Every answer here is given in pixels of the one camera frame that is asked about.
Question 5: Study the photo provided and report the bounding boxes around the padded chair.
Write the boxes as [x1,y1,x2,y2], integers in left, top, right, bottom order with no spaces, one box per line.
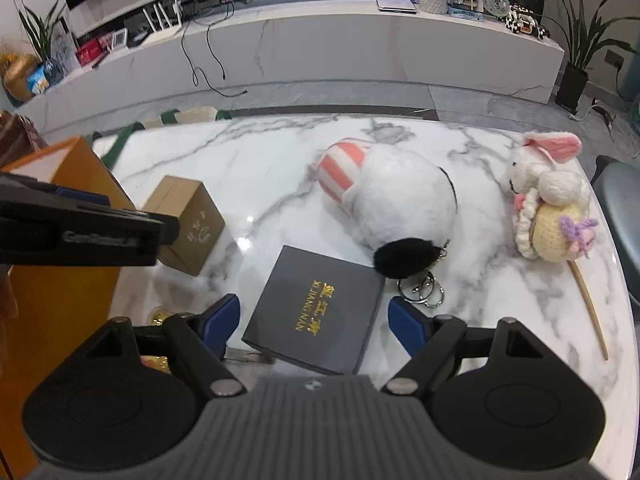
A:
[592,155,640,321]

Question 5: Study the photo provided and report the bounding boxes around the silver laptop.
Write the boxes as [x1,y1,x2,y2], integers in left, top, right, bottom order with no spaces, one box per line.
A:
[375,0,418,15]

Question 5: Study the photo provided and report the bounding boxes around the black gift box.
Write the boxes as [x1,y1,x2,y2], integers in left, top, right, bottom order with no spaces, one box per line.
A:
[241,245,386,376]

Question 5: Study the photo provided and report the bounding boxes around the gold bag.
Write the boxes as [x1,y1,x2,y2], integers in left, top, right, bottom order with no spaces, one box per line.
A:
[2,52,47,103]

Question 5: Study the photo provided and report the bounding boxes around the small cardboard box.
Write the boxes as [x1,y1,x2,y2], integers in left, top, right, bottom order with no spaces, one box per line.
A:
[142,176,226,277]

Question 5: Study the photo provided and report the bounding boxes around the crocheted doll on stick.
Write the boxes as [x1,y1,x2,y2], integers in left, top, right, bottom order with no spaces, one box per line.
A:
[515,199,611,361]

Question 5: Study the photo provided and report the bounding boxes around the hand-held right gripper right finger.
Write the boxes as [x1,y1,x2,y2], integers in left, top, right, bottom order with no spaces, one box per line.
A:
[381,296,548,397]

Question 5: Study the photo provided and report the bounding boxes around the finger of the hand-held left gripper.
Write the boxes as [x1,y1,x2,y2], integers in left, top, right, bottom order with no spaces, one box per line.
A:
[0,207,181,267]
[0,172,113,211]

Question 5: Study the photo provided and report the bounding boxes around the red box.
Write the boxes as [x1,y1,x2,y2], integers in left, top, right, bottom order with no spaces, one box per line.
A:
[75,40,104,67]

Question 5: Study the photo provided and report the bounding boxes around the canvas tote bag green straps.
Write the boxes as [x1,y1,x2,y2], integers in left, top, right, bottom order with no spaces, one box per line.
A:
[92,106,233,166]

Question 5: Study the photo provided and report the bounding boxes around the white router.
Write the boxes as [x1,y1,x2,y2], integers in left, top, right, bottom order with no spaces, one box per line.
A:
[142,2,183,47]

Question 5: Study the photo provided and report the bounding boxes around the white power cable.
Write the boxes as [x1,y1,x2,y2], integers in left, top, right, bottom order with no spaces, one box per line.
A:
[570,97,617,129]

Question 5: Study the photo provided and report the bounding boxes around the black pompom keychain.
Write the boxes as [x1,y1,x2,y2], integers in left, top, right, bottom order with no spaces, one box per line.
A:
[374,240,449,307]

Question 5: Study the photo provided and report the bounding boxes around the crocheted white rabbit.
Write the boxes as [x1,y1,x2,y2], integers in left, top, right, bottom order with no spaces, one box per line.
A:
[505,131,593,207]

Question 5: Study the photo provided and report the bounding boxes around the long-leaf plant in vase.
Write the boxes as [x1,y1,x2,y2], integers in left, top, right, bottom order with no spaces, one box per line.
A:
[19,0,68,63]

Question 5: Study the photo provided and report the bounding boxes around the orange-rimmed white box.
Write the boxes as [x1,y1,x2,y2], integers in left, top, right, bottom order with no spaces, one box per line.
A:
[0,136,137,480]

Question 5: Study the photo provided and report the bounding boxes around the blue tin box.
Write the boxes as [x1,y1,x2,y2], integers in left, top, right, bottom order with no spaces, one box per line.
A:
[447,2,485,22]

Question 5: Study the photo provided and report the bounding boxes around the white plush with striped cup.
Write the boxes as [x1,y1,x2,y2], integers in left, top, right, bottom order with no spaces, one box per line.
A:
[318,138,459,266]

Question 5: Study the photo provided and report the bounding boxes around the potted plant black pot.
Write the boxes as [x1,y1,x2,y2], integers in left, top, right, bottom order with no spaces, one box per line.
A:
[539,0,640,113]

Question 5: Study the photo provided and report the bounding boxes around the white marble TV cabinet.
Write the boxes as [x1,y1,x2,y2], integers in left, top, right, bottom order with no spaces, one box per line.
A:
[10,0,566,128]

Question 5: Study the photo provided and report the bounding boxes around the black white checkered toy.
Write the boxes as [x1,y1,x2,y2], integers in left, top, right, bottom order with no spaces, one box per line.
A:
[505,5,551,41]

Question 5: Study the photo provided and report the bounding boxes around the large water jug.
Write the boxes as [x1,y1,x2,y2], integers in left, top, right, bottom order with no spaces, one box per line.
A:
[617,67,640,136]

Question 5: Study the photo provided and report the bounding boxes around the black cable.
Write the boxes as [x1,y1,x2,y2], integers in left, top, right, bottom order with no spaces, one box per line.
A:
[205,2,251,98]
[180,10,213,88]

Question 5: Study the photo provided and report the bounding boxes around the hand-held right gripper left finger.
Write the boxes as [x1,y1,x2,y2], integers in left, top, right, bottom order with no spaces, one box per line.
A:
[82,294,248,400]

